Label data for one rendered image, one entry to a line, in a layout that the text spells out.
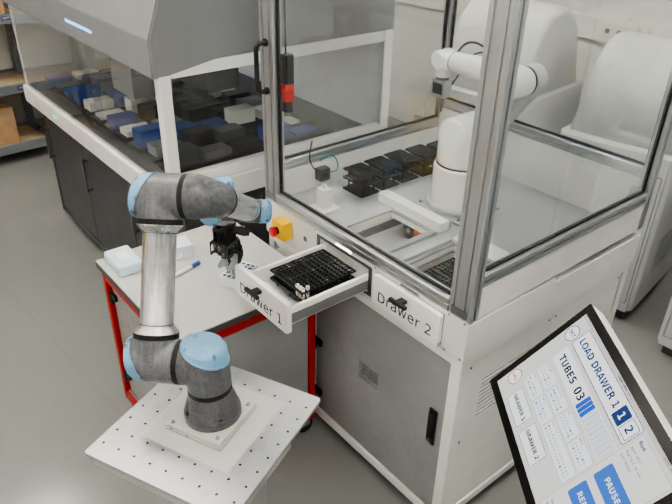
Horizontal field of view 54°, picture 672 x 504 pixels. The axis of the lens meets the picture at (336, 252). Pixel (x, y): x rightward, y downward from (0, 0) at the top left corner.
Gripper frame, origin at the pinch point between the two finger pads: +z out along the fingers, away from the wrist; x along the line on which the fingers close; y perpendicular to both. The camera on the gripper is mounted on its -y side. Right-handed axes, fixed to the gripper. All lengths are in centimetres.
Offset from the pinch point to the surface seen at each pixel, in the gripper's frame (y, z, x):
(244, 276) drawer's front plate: 14.6, -9.9, 15.2
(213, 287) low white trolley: 6.5, 5.1, -4.0
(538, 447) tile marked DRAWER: 54, -20, 114
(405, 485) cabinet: 2, 71, 71
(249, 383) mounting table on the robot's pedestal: 42, 5, 34
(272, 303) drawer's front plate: 21.2, -8.1, 29.4
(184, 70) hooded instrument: -35, -56, -41
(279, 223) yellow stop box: -21.6, -9.8, 6.7
